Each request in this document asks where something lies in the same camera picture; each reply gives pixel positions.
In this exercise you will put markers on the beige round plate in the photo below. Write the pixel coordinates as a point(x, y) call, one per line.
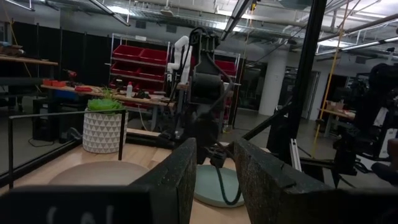
point(99, 174)

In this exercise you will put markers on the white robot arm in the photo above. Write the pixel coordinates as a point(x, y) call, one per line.
point(182, 56)

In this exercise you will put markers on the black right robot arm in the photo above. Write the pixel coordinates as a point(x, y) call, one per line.
point(206, 81)

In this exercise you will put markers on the red power drill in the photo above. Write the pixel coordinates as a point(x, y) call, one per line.
point(71, 74)

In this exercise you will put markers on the black table end rail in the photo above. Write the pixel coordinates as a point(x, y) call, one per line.
point(146, 140)

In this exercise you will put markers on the metal rack with red bins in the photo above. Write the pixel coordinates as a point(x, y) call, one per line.
point(140, 62)

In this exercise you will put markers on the narrow rack with red bins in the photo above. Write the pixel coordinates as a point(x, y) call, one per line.
point(227, 67)

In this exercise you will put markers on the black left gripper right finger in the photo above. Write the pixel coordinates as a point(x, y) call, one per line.
point(264, 186)

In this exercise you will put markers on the silver aluminium extrusion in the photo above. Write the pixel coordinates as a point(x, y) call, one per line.
point(294, 154)

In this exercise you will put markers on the wooden wall shelf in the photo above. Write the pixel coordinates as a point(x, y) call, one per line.
point(28, 60)

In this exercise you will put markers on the white plastic bottle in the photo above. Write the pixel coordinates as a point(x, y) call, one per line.
point(129, 90)

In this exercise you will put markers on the green succulent plant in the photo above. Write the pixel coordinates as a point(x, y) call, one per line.
point(104, 104)

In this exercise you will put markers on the black table side rail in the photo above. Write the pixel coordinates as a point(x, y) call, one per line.
point(37, 161)

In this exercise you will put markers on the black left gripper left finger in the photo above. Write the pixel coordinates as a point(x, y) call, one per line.
point(174, 174)

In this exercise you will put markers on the black vertical frame post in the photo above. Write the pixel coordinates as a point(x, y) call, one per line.
point(306, 77)

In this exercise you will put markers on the wooden workbench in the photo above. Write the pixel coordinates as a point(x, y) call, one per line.
point(102, 93)

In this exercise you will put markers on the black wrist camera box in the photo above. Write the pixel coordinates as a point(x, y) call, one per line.
point(217, 158)

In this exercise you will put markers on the white round pillar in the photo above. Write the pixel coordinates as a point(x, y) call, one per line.
point(273, 84)

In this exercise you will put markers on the small wooden table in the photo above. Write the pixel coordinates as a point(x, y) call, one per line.
point(337, 113)

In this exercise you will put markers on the pale green round plate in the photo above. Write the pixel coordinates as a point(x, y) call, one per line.
point(206, 186)

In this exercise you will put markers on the overhead light bar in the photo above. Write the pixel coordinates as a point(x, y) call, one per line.
point(236, 15)

